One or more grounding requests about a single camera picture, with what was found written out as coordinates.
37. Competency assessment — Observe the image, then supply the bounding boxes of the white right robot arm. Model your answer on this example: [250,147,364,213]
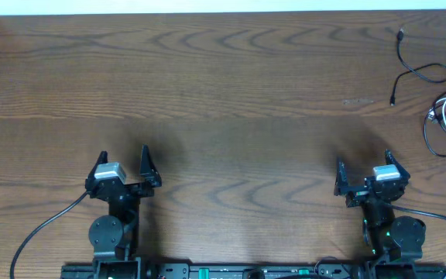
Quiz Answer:
[334,150,426,279]

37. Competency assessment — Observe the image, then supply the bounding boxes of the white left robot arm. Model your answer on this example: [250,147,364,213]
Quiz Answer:
[85,145,162,279]

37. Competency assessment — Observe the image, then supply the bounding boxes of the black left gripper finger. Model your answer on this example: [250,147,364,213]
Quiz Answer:
[139,144,162,188]
[84,151,108,194]

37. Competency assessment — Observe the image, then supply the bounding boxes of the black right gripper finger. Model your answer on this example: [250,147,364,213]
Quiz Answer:
[384,150,410,181]
[334,158,349,196]

